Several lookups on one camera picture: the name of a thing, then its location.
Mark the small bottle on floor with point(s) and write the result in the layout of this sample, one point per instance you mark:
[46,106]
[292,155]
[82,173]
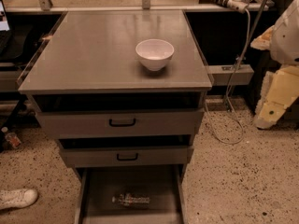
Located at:
[11,137]

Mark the grey top drawer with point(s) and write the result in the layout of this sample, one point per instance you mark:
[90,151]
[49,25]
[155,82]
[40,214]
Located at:
[66,116]

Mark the clear plastic water bottle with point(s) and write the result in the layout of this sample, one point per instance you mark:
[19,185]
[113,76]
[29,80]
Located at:
[130,200]

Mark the grey drawer cabinet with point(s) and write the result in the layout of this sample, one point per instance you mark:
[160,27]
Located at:
[94,53]

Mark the grey middle drawer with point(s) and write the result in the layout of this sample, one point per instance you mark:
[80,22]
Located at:
[126,151]

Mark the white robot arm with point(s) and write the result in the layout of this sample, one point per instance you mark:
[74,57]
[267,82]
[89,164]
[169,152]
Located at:
[282,39]

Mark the grey metal rail bracket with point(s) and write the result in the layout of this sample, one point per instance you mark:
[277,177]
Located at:
[223,75]

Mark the laptop screen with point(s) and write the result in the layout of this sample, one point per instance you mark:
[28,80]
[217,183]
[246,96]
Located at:
[4,26]

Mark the grey drawer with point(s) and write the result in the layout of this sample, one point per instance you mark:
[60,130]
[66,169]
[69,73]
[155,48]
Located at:
[126,151]
[161,183]
[66,116]

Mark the white ceramic bowl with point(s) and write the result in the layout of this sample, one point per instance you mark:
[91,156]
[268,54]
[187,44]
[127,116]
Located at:
[154,54]

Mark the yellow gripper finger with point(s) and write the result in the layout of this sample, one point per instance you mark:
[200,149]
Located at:
[279,91]

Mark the white sneaker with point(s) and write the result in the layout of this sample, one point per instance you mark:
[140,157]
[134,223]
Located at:
[17,198]

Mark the grey bottom drawer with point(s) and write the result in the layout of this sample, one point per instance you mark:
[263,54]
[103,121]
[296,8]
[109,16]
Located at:
[161,183]

